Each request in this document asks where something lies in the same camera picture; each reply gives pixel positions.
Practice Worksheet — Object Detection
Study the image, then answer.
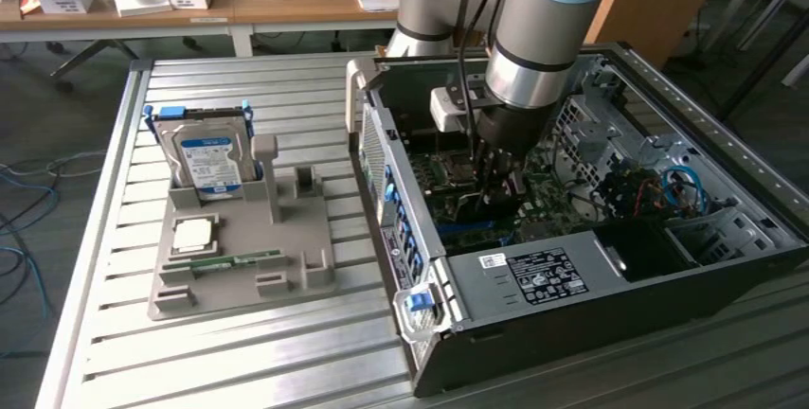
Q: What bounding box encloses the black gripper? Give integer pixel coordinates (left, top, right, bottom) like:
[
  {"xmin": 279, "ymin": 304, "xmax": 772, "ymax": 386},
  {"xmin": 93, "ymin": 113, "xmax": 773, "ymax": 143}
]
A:
[{"xmin": 473, "ymin": 104, "xmax": 550, "ymax": 164}]

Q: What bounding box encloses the black Nvidia graphics card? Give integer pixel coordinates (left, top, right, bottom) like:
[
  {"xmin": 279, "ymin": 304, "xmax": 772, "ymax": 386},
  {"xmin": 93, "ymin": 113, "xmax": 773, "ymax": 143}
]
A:
[{"xmin": 452, "ymin": 186, "xmax": 528, "ymax": 229}]

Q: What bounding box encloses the metal CPU socket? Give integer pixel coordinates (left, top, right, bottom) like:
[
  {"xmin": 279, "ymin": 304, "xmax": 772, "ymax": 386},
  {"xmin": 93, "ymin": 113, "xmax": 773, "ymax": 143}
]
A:
[{"xmin": 436, "ymin": 151, "xmax": 480, "ymax": 184}]

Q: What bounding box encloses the green motherboard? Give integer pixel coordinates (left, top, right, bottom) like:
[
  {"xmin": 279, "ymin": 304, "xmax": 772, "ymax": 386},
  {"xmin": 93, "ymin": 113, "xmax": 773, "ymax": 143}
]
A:
[{"xmin": 404, "ymin": 127, "xmax": 596, "ymax": 254}]

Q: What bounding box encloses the blue expansion slot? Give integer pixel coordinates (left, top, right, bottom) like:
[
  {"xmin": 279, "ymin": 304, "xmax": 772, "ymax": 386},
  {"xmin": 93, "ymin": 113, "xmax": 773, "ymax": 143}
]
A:
[{"xmin": 441, "ymin": 220, "xmax": 501, "ymax": 236}]

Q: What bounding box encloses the silver chipset heatsink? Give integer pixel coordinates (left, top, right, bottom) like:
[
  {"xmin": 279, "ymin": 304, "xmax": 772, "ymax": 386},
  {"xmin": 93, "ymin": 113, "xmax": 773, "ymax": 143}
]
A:
[{"xmin": 521, "ymin": 224, "xmax": 561, "ymax": 243}]

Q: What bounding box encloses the grey power supply unit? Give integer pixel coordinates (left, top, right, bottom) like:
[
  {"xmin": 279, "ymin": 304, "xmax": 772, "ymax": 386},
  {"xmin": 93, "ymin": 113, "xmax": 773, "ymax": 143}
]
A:
[{"xmin": 441, "ymin": 233, "xmax": 633, "ymax": 329}]

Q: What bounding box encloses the metal disk bay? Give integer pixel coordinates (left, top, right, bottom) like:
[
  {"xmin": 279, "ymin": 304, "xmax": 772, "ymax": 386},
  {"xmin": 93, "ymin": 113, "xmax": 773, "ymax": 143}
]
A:
[{"xmin": 663, "ymin": 207, "xmax": 779, "ymax": 268}]

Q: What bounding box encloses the wooden desk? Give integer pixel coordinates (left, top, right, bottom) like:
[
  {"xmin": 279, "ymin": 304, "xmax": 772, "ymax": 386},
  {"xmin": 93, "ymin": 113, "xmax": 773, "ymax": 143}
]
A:
[{"xmin": 0, "ymin": 0, "xmax": 581, "ymax": 93}]

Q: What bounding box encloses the black open PC case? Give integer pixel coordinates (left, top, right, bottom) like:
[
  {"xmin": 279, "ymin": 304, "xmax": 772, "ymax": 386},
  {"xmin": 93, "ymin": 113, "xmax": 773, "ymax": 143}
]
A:
[{"xmin": 345, "ymin": 42, "xmax": 809, "ymax": 399}]

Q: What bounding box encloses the white table leg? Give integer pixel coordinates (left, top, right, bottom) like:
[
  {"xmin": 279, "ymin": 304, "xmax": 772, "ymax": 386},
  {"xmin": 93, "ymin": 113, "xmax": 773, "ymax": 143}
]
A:
[{"xmin": 780, "ymin": 53, "xmax": 809, "ymax": 88}]

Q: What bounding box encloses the grey parts rack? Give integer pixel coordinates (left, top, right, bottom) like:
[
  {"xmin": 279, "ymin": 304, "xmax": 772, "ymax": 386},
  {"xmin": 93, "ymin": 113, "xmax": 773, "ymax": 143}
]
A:
[{"xmin": 146, "ymin": 133, "xmax": 341, "ymax": 323}]

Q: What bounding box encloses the hard disk with blue caddy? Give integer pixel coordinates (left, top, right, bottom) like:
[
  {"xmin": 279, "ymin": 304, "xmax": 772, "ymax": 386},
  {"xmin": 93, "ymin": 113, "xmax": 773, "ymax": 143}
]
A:
[{"xmin": 142, "ymin": 101, "xmax": 262, "ymax": 202}]

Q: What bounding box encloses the green loose RAM stick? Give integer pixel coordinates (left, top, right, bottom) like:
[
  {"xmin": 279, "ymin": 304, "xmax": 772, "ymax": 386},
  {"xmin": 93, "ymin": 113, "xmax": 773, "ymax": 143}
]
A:
[{"xmin": 189, "ymin": 250, "xmax": 283, "ymax": 274}]

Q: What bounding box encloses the silver CPU chip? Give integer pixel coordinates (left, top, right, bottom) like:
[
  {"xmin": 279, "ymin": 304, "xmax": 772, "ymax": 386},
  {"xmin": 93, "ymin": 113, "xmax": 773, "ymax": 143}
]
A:
[{"xmin": 169, "ymin": 219, "xmax": 221, "ymax": 255}]

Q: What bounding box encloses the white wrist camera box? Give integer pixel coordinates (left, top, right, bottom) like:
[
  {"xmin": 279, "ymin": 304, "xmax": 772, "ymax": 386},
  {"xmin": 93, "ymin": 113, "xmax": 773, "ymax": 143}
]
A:
[{"xmin": 429, "ymin": 86, "xmax": 482, "ymax": 133}]

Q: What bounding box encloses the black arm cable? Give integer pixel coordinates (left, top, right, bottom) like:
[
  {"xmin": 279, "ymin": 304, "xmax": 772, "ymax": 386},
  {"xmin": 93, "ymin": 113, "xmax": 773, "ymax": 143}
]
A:
[{"xmin": 456, "ymin": 0, "xmax": 508, "ymax": 145}]

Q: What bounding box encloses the black wire bundle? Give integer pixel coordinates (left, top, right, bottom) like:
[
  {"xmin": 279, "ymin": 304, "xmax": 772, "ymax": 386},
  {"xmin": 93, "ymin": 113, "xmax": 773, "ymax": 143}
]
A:
[{"xmin": 597, "ymin": 169, "xmax": 640, "ymax": 219}]

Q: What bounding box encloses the red and orange wire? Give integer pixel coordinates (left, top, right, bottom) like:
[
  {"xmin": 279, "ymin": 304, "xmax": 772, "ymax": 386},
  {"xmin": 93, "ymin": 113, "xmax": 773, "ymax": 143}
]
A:
[{"xmin": 636, "ymin": 176, "xmax": 665, "ymax": 216}]

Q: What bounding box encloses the blue data wire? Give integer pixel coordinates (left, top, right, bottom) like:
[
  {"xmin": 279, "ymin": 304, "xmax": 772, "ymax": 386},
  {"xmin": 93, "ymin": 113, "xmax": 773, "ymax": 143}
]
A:
[{"xmin": 656, "ymin": 165, "xmax": 709, "ymax": 219}]

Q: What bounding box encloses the grey floor cable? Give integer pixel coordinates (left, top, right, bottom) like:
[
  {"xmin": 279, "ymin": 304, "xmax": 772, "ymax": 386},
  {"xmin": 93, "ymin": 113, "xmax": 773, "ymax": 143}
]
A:
[{"xmin": 0, "ymin": 151, "xmax": 107, "ymax": 178}]

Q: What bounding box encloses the blue floor cable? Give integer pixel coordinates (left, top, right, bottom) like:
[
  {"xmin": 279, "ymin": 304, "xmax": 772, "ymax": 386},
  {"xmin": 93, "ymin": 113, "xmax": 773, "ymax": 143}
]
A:
[{"xmin": 0, "ymin": 162, "xmax": 59, "ymax": 320}]

